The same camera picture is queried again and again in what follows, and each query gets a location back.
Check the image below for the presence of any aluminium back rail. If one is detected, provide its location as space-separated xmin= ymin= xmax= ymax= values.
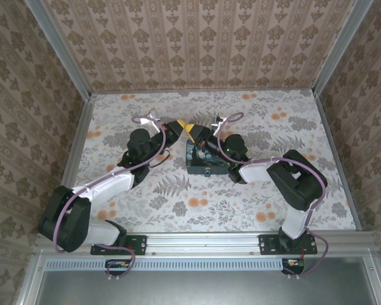
xmin=88 ymin=87 xmax=317 ymax=96

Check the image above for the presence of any grey metal panel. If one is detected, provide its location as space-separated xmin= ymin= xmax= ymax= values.
xmin=17 ymin=255 xmax=381 ymax=305

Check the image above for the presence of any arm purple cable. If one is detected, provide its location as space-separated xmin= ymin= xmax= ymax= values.
xmin=53 ymin=114 xmax=166 ymax=281
xmin=216 ymin=111 xmax=330 ymax=281

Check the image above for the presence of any aluminium corner post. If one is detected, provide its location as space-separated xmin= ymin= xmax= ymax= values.
xmin=23 ymin=0 xmax=93 ymax=100
xmin=311 ymin=0 xmax=375 ymax=97

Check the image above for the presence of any aluminium side rail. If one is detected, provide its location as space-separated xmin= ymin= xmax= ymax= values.
xmin=46 ymin=94 xmax=97 ymax=233
xmin=313 ymin=91 xmax=363 ymax=231

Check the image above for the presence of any floral patterned table cover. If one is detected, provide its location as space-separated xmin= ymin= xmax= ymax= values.
xmin=55 ymin=90 xmax=358 ymax=234

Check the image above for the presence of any starry night print box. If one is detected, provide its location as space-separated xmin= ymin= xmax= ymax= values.
xmin=185 ymin=139 xmax=234 ymax=177

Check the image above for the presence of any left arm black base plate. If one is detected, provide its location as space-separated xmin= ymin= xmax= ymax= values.
xmin=90 ymin=234 xmax=147 ymax=256

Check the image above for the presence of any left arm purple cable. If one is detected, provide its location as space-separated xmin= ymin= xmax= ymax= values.
xmin=53 ymin=114 xmax=166 ymax=281

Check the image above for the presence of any small connector board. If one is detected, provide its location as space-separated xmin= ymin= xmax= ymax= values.
xmin=105 ymin=259 xmax=131 ymax=276
xmin=281 ymin=258 xmax=306 ymax=275

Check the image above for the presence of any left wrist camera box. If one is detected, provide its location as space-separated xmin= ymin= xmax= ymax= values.
xmin=138 ymin=109 xmax=161 ymax=128

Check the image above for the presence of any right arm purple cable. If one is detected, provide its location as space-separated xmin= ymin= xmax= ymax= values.
xmin=216 ymin=111 xmax=330 ymax=281

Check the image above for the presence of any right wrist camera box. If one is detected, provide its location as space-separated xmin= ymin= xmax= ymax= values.
xmin=209 ymin=114 xmax=227 ymax=132

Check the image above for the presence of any aluminium front rail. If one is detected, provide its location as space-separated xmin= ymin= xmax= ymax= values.
xmin=34 ymin=231 xmax=381 ymax=255

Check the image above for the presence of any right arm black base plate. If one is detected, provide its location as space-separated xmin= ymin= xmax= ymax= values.
xmin=258 ymin=233 xmax=318 ymax=256

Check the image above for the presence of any white slotted cable duct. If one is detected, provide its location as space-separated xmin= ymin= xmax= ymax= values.
xmin=46 ymin=257 xmax=305 ymax=272

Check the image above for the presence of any thin black cable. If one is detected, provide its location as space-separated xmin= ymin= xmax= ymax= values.
xmin=147 ymin=149 xmax=174 ymax=168

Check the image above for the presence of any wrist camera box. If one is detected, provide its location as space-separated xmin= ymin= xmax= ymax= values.
xmin=138 ymin=109 xmax=161 ymax=128
xmin=209 ymin=114 xmax=227 ymax=132

